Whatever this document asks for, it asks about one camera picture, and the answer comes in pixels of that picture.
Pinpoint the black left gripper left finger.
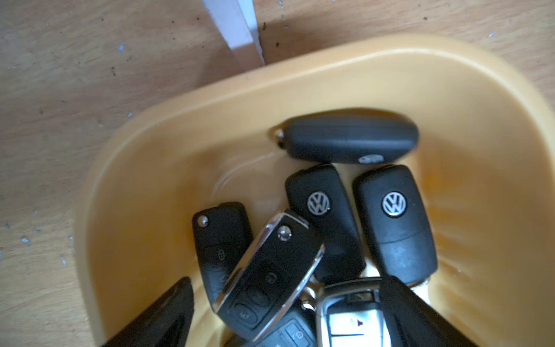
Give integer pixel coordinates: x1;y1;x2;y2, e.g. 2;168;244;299
104;277;195;347

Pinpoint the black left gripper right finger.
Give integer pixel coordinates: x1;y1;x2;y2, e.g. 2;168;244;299
379;276;475;346

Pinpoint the black car key with ring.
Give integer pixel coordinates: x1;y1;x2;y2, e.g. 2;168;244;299
316;277;392;346

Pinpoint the yellow storage tray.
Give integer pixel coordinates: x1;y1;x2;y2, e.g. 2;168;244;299
75;35;554;346

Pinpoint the black flip car key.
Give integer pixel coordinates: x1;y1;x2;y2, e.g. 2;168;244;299
275;108;419;165

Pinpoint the white metal shelf rack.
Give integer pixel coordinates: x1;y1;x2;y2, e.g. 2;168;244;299
202;0;265;71

